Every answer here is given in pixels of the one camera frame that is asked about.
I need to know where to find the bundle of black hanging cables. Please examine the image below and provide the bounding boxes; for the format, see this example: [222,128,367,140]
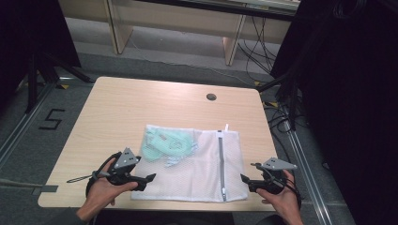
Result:
[237,14,283,83]

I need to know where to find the black wrist strap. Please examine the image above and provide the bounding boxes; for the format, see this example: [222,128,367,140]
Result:
[66,151,122,199]

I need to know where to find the metal floor rail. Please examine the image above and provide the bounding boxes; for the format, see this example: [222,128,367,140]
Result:
[0,76,62,168]
[281,106,334,225]

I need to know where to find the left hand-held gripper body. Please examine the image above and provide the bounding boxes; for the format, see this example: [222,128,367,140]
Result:
[104,147,148,192]

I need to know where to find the person's right hand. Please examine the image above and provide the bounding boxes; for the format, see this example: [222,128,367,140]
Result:
[256,169,302,218]

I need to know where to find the black floor cables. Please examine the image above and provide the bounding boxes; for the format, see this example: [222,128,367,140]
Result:
[263,101,303,158]

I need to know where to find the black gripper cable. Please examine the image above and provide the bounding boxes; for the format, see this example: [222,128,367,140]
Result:
[250,162,303,209]

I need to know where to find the white mesh laundry bag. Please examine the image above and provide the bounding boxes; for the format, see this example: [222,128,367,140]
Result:
[130,124,250,203]

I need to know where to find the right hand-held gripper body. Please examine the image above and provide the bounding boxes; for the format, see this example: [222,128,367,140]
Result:
[249,157,299,195]

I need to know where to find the black curtain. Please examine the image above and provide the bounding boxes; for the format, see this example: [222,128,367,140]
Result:
[0,0,82,106]
[269,0,398,225]

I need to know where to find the mint green garment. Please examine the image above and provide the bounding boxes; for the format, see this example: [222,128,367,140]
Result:
[140,127,200,169]

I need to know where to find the person's left hand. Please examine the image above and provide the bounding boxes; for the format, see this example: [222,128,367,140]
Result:
[85,159,139,211]

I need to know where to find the black metal stand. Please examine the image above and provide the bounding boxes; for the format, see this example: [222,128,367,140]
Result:
[23,51,95,114]
[255,69,302,131]

